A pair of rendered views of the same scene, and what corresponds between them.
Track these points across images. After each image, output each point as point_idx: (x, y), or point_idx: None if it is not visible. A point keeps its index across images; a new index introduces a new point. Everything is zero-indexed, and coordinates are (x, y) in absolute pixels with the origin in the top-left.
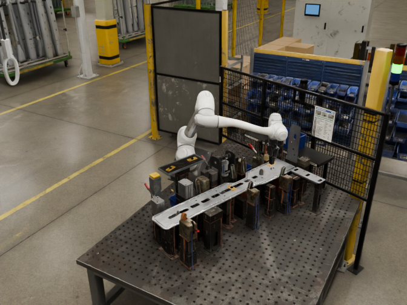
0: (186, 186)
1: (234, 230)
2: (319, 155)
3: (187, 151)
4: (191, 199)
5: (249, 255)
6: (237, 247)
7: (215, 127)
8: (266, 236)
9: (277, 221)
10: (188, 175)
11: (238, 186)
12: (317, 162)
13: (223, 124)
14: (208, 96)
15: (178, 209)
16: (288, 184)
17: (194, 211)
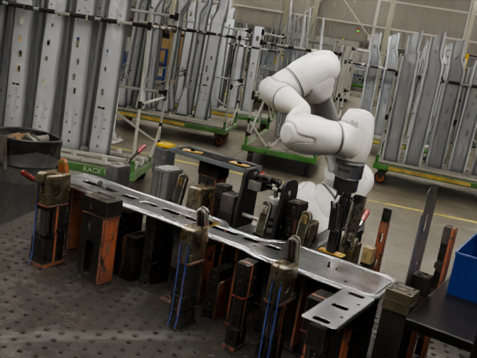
0: (155, 168)
1: (157, 304)
2: (475, 327)
3: (302, 187)
4: (147, 194)
5: (72, 315)
6: (99, 304)
7: (272, 106)
8: (145, 337)
9: (216, 356)
10: (213, 185)
11: (218, 229)
12: (419, 317)
13: (281, 102)
14: (313, 55)
15: (113, 187)
16: (270, 280)
17: (108, 194)
